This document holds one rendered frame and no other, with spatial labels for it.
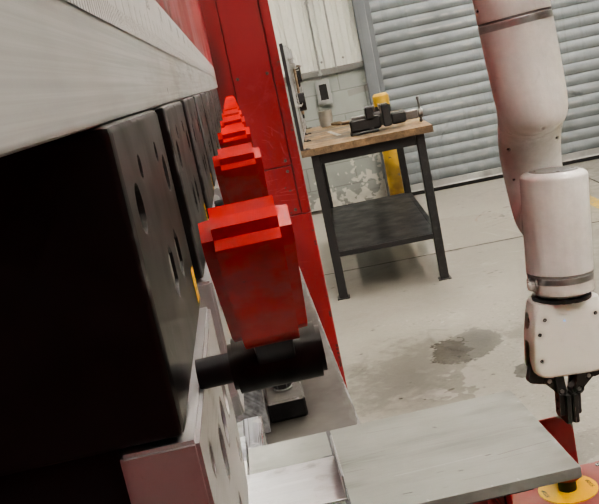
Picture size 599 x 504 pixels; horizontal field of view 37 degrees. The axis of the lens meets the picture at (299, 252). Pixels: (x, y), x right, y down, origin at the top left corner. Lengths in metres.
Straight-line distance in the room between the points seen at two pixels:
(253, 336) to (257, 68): 2.64
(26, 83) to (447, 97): 8.23
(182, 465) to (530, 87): 0.92
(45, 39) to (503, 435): 0.68
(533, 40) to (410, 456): 0.54
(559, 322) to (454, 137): 7.25
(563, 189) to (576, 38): 7.49
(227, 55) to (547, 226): 1.88
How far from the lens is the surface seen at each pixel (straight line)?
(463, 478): 0.76
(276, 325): 0.25
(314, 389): 1.37
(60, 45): 0.20
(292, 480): 0.80
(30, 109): 0.16
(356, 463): 0.81
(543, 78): 1.13
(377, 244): 5.19
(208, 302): 0.44
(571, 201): 1.15
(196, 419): 0.26
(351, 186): 8.40
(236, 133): 0.61
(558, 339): 1.19
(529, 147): 1.21
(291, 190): 2.91
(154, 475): 0.25
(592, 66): 8.65
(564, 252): 1.15
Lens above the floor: 1.34
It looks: 11 degrees down
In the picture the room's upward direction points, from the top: 12 degrees counter-clockwise
